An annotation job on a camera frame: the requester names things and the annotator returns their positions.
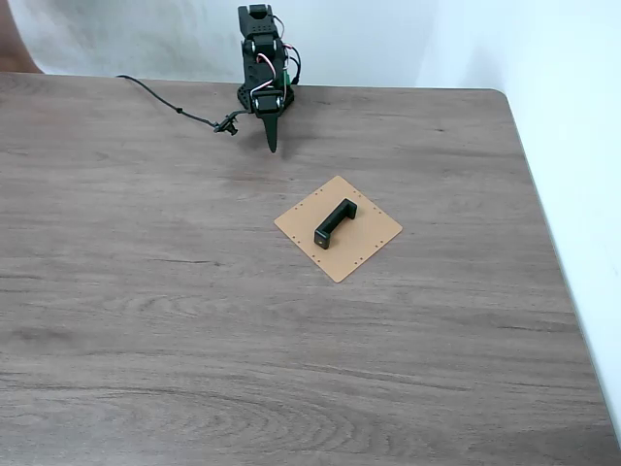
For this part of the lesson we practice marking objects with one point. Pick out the small black gripper camera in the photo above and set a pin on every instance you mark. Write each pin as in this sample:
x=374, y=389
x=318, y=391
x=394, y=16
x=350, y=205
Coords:
x=227, y=126

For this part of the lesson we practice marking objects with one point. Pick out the green circuit board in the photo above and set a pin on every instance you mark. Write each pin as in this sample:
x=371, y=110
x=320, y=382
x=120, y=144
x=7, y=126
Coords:
x=286, y=79

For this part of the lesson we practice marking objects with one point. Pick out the person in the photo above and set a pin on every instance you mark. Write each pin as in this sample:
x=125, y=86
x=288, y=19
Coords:
x=14, y=43

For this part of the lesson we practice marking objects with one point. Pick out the black U-shaped block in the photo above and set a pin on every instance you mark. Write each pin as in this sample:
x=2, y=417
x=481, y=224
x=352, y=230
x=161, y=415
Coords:
x=335, y=224

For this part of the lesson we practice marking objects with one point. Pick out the tan square board with holes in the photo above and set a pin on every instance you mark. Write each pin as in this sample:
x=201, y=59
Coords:
x=373, y=233

